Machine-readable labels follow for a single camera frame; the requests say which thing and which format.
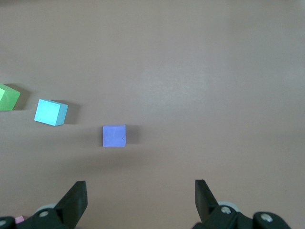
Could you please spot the pink foam cube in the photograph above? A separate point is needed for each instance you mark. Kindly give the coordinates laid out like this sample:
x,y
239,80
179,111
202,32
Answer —
x,y
19,220

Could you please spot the green foam cube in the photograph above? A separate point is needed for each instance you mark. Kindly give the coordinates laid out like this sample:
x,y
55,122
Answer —
x,y
8,100

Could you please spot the cyan foam cube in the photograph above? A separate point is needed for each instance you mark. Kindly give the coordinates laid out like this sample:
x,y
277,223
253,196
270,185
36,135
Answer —
x,y
47,112

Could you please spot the purple foam cube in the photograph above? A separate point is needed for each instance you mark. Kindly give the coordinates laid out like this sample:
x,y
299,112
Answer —
x,y
114,136

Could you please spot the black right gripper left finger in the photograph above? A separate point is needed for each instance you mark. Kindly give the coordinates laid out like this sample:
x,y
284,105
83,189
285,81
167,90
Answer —
x,y
69,210

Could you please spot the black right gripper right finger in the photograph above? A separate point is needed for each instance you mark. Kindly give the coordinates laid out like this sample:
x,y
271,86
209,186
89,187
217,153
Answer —
x,y
207,207

